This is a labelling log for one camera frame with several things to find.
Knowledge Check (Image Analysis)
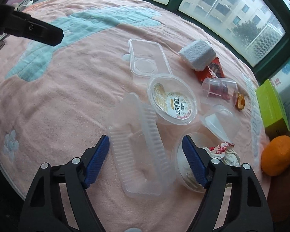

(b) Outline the white styrofoam block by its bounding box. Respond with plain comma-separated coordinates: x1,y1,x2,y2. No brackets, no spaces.
179,40,216,71

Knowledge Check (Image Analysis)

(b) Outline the clear dome lid cup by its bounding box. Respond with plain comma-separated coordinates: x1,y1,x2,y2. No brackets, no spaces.
200,105,241,143

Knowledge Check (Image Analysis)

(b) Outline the red white paper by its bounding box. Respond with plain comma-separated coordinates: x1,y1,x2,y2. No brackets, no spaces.
202,141,241,167

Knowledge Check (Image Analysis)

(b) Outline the large orange citrus fruit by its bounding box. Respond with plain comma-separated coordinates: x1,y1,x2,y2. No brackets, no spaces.
261,135,290,177

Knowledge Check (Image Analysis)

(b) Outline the green cardboard box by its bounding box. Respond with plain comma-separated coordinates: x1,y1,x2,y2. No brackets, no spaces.
256,79,290,140

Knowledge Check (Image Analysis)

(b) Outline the green window frame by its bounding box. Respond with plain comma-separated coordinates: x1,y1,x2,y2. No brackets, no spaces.
36,0,290,84

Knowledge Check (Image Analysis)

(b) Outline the round clear plastic bowl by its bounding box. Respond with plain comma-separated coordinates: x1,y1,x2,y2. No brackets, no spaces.
172,132,221,193

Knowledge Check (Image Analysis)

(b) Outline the orange peel piece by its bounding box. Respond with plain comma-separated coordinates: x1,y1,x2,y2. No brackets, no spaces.
235,92,246,111

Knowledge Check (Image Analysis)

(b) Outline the clear ribbed plastic clamshell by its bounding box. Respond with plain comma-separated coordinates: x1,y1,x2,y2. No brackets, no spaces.
107,93,175,198

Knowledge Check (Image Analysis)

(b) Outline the clear rectangular plastic tray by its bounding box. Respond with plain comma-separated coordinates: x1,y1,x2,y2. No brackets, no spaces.
128,39,172,78

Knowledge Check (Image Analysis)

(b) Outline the red snack wrapper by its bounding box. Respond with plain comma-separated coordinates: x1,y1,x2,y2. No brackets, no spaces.
195,57,225,83

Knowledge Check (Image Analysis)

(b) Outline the clear plastic cup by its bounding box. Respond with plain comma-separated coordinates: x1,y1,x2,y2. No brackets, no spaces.
200,78,238,109

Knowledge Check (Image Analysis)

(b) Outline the round labelled plastic container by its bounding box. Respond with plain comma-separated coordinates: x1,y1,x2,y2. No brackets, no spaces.
147,73,197,126

